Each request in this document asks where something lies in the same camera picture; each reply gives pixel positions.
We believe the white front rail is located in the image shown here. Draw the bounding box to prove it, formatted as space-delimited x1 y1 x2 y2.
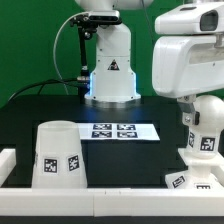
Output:
0 188 224 217

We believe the white lamp shade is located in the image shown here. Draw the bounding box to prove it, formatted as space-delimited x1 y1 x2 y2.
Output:
32 121 87 189

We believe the white light bulb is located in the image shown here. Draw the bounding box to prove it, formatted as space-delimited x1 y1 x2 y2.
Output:
187 95 224 158

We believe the white lamp base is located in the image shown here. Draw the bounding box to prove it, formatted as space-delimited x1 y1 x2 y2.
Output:
165 148 224 190

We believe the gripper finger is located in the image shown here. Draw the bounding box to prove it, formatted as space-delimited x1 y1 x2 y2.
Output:
177 95 200 126

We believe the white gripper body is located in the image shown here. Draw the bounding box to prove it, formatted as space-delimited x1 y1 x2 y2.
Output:
152 35 224 98

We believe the white left rail block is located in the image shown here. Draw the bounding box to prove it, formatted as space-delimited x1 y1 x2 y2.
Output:
0 149 16 187

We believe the grey cable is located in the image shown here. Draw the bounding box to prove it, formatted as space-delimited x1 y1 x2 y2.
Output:
52 12 88 96

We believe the white marker sheet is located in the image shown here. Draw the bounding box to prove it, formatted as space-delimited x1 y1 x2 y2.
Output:
78 123 160 141

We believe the black cable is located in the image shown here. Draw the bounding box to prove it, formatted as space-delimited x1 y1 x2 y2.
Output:
7 77 88 102

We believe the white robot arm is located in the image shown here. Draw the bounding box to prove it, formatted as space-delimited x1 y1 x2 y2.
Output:
75 0 224 125

